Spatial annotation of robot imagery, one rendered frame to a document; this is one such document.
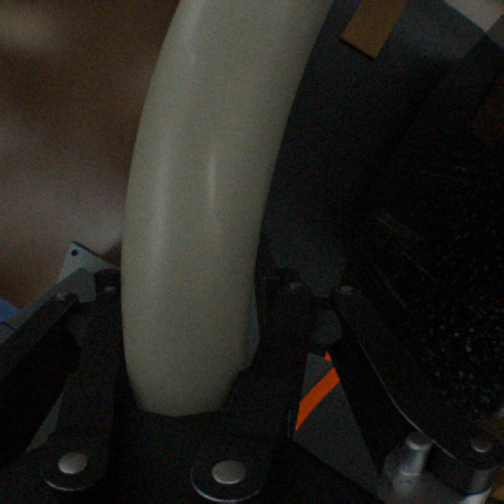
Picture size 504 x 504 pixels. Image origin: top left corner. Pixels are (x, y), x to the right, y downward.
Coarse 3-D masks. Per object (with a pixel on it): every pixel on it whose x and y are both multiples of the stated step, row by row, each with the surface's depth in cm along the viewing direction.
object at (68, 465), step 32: (96, 288) 15; (96, 320) 13; (96, 352) 11; (96, 384) 8; (128, 384) 11; (64, 416) 7; (96, 416) 7; (64, 448) 6; (96, 448) 6; (64, 480) 5; (96, 480) 5
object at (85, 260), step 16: (80, 256) 106; (96, 256) 107; (64, 272) 108; (80, 272) 104; (64, 288) 93; (80, 288) 97; (32, 304) 80; (16, 320) 73; (0, 336) 66; (48, 416) 57; (48, 432) 54; (32, 448) 49
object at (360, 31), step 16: (368, 0) 85; (384, 0) 85; (400, 0) 85; (352, 16) 87; (368, 16) 86; (384, 16) 86; (352, 32) 88; (368, 32) 88; (384, 32) 87; (368, 48) 89
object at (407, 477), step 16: (416, 432) 7; (400, 448) 8; (416, 448) 7; (384, 464) 7; (400, 464) 7; (416, 464) 7; (384, 480) 7; (400, 480) 7; (416, 480) 7; (432, 480) 7; (384, 496) 7; (400, 496) 6; (416, 496) 6; (432, 496) 6; (448, 496) 6; (464, 496) 6; (480, 496) 6
